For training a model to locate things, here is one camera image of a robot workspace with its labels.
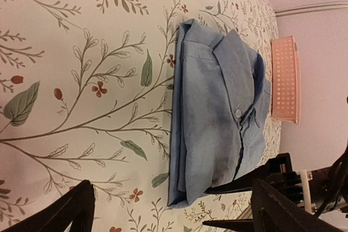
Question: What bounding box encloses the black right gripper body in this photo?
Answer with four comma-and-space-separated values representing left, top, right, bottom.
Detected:
266, 153, 347, 216

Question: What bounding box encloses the light blue shirt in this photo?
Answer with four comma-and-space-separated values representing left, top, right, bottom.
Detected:
167, 20, 271, 208

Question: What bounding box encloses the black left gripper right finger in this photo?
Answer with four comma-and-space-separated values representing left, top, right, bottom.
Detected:
251, 179, 340, 231

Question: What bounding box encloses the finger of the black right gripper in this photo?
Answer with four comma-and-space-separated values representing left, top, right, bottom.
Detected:
205, 172, 269, 195
202, 219, 254, 228

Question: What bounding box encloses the pink perforated plastic basket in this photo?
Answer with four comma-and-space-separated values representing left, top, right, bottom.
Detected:
271, 35, 301, 124

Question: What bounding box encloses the aluminium frame post right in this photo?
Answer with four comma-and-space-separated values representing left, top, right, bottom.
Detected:
274, 1, 347, 17

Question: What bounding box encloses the floral patterned tablecloth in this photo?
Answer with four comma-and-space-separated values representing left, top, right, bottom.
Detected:
1, 0, 278, 231

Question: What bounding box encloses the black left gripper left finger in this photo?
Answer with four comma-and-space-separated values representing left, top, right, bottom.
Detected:
5, 180, 95, 232

